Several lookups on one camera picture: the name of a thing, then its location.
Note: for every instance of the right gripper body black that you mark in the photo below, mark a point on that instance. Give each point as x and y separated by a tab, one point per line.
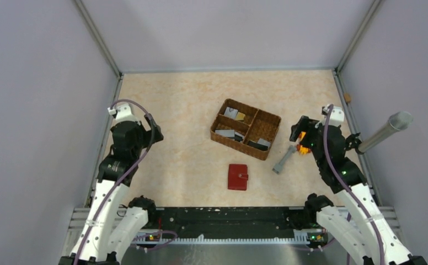
310	140

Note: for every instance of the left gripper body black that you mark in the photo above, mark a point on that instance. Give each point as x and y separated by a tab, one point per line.
144	137

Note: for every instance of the brown wicker divided basket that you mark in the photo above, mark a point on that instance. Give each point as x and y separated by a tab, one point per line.
257	124

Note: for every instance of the red leather card holder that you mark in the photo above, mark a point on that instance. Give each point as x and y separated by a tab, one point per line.
237	177

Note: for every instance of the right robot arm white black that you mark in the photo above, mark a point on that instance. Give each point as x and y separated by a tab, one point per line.
371	240

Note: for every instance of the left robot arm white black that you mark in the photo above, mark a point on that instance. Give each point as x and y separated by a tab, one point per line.
101	241

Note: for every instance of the black card in basket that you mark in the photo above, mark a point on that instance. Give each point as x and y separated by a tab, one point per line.
257	146

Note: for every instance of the pale gold card under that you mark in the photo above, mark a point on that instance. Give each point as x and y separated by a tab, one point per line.
240	116

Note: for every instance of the yellow toy brick car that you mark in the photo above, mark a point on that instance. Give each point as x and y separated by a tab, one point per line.
300	148

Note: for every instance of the black mini tripod stand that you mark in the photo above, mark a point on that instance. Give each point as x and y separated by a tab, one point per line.
353	141

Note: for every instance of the grey plastic toy beam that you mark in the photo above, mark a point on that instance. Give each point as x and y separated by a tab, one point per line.
278	167

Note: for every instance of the small tan block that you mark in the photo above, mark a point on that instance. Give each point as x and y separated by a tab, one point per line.
347	98

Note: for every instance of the silver metal tube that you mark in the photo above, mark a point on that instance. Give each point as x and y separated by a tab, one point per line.
397	122

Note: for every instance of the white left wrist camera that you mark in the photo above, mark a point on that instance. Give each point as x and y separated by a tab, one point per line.
122	113

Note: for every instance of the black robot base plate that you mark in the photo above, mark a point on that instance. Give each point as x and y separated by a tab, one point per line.
241	224

